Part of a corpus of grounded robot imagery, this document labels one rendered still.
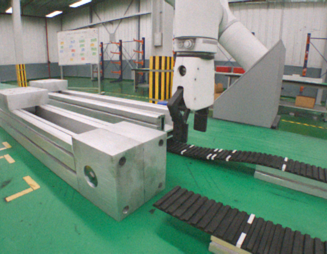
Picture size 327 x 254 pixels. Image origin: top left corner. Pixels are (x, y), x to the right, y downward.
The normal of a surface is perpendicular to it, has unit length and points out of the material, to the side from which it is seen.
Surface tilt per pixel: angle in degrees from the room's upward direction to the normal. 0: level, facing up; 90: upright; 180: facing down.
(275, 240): 0
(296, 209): 0
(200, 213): 0
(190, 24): 90
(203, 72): 88
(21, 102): 90
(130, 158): 90
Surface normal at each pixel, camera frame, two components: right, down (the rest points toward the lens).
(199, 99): 0.78, 0.20
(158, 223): 0.02, -0.95
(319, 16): -0.59, 0.23
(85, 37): -0.28, 0.29
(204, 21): 0.15, 0.31
